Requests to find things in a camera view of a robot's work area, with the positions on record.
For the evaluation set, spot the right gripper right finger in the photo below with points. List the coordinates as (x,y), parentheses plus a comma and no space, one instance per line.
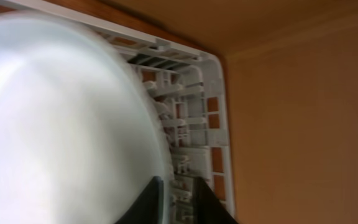
(207,209)

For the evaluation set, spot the grey dishwasher rack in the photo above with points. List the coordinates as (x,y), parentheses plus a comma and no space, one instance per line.
(186,85)

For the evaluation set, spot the light blue plate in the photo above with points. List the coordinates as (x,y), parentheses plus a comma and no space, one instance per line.
(79,136)

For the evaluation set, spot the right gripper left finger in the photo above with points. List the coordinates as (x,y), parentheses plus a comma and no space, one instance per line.
(148,206)

